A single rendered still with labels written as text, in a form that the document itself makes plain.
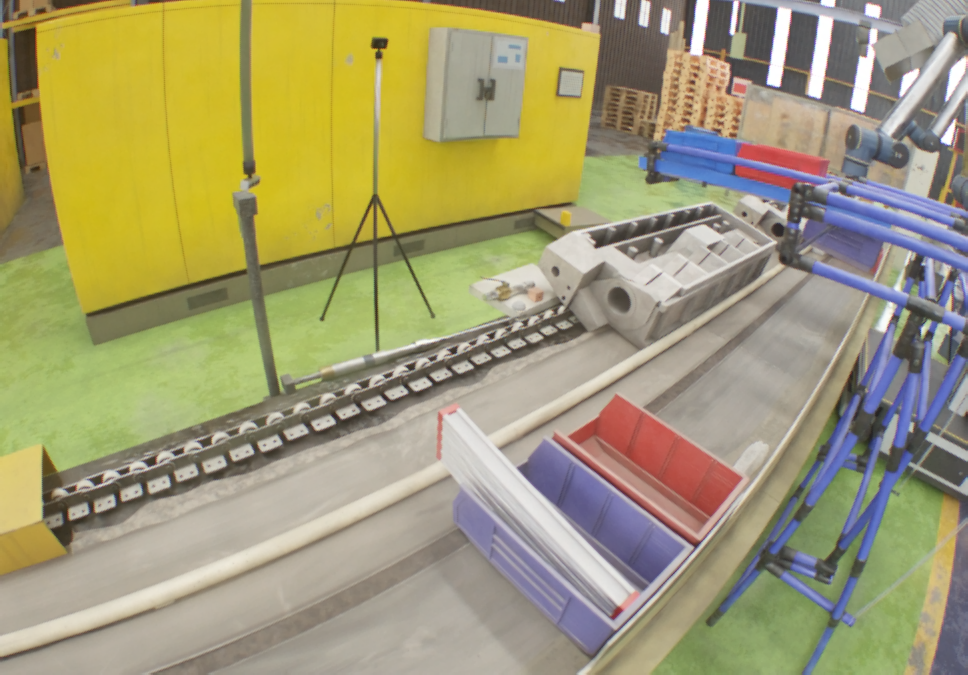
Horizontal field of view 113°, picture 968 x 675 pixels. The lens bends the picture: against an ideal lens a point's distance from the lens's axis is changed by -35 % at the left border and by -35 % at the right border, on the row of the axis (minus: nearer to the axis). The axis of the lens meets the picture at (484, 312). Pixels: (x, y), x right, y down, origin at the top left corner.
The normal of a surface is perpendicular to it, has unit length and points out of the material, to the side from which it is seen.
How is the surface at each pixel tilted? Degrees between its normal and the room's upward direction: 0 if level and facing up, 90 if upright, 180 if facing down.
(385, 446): 0
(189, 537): 0
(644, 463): 88
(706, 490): 88
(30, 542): 89
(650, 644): 0
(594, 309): 40
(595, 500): 88
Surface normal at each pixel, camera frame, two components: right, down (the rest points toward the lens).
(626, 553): -0.77, 0.23
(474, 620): 0.08, -0.87
